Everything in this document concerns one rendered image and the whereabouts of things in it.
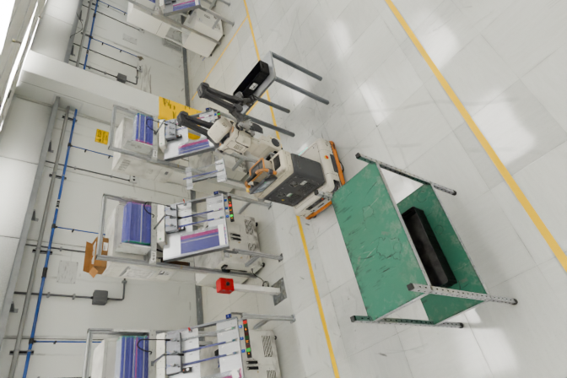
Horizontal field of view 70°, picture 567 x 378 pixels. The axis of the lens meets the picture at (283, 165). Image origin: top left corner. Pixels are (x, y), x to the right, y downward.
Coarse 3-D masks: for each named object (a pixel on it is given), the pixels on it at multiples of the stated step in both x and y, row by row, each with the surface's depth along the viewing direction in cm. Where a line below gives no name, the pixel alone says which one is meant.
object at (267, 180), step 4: (268, 168) 370; (268, 172) 366; (272, 172) 368; (268, 176) 369; (264, 180) 363; (268, 180) 366; (272, 180) 370; (260, 184) 367; (264, 184) 370; (268, 184) 377; (252, 188) 385; (256, 188) 371; (260, 188) 376; (264, 188) 383; (252, 192) 376; (256, 192) 383
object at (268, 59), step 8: (272, 56) 449; (280, 56) 461; (272, 64) 439; (288, 64) 468; (296, 64) 474; (272, 72) 435; (304, 72) 481; (264, 80) 444; (272, 80) 430; (280, 80) 432; (320, 80) 496; (264, 88) 439; (296, 88) 444; (256, 96) 448; (312, 96) 459; (272, 104) 518; (288, 112) 535; (256, 120) 480; (272, 128) 494; (280, 128) 500
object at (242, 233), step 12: (240, 216) 513; (228, 228) 488; (240, 228) 501; (252, 228) 513; (240, 240) 488; (252, 240) 500; (216, 252) 468; (204, 264) 484; (216, 264) 461; (228, 264) 463; (240, 264) 469; (252, 264) 477; (204, 276) 477; (216, 276) 481; (228, 276) 487
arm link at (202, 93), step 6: (198, 90) 363; (204, 90) 360; (204, 96) 362; (210, 96) 363; (216, 96) 368; (216, 102) 367; (222, 102) 368; (228, 102) 374; (228, 108) 373; (234, 108) 374; (240, 108) 376
